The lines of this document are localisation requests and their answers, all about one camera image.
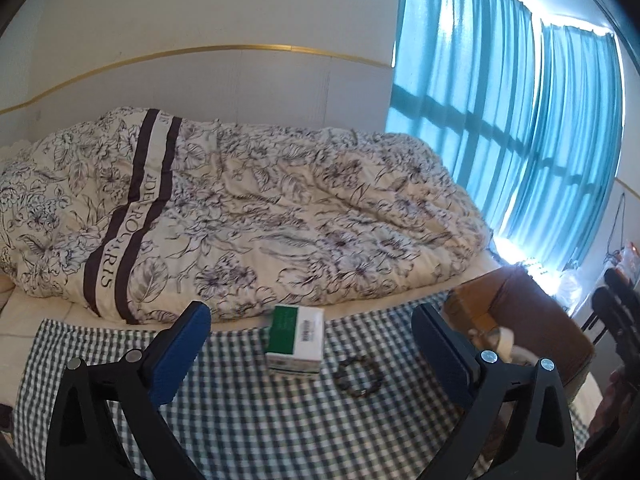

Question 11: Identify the green and white carton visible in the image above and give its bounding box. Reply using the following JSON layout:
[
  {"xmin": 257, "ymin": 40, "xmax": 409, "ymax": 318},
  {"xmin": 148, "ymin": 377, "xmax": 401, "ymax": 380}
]
[{"xmin": 265, "ymin": 304, "xmax": 326, "ymax": 377}]

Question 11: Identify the person's right hand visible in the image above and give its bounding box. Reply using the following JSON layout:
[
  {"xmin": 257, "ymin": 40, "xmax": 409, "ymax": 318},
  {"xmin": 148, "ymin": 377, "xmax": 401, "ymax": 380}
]
[{"xmin": 590, "ymin": 367, "xmax": 633, "ymax": 441}]

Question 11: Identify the teal window curtain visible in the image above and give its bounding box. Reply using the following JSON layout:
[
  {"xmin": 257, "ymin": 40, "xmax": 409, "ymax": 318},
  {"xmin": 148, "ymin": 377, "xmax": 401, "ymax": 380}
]
[
  {"xmin": 386, "ymin": 0, "xmax": 543, "ymax": 211},
  {"xmin": 492, "ymin": 17, "xmax": 626, "ymax": 268}
]

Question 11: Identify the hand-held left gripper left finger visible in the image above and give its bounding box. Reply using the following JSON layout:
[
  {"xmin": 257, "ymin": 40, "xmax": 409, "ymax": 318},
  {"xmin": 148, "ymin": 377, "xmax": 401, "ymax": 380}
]
[{"xmin": 45, "ymin": 300, "xmax": 212, "ymax": 480}]

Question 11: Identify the black hanging cable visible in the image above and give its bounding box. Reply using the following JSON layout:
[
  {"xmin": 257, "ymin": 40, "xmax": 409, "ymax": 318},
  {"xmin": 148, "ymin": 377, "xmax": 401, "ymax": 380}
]
[{"xmin": 607, "ymin": 192, "xmax": 628, "ymax": 256}]

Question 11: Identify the pack of water bottles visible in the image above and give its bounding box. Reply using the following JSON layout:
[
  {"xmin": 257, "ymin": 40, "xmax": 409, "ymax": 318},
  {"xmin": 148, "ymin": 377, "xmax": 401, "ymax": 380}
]
[{"xmin": 517, "ymin": 257, "xmax": 551, "ymax": 281}]

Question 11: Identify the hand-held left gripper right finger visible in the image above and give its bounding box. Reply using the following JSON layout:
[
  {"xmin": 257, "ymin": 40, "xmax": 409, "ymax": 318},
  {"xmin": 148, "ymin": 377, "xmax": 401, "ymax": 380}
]
[{"xmin": 410, "ymin": 302, "xmax": 578, "ymax": 480}]

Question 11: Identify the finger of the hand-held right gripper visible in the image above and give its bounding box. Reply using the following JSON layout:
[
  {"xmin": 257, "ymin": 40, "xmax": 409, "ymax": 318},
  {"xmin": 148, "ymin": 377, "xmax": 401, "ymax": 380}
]
[
  {"xmin": 603, "ymin": 267, "xmax": 640, "ymax": 311},
  {"xmin": 591, "ymin": 285, "xmax": 628, "ymax": 348}
]

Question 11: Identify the grey checkered cloth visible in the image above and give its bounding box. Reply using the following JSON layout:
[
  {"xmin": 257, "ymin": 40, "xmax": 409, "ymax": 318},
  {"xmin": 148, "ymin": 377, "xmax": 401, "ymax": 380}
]
[{"xmin": 12, "ymin": 290, "xmax": 591, "ymax": 480}]

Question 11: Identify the wide grey tape roll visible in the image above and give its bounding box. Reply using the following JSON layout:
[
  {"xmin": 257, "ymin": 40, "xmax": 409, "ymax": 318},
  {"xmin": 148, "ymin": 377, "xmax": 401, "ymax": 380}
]
[{"xmin": 487, "ymin": 325, "xmax": 521, "ymax": 361}]

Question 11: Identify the brown cardboard box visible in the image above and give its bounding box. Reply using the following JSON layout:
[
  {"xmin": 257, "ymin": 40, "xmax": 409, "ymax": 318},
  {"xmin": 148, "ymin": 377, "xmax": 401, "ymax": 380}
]
[{"xmin": 444, "ymin": 265, "xmax": 596, "ymax": 396}]

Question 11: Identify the floral print duvet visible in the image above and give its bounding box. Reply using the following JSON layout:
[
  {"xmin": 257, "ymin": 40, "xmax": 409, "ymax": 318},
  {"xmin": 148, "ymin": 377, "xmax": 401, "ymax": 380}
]
[{"xmin": 0, "ymin": 106, "xmax": 493, "ymax": 326}]

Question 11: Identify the dark bead bracelet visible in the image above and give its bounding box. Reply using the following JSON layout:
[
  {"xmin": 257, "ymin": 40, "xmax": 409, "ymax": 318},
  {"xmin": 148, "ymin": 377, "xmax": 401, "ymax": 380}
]
[{"xmin": 335, "ymin": 355, "xmax": 383, "ymax": 398}]

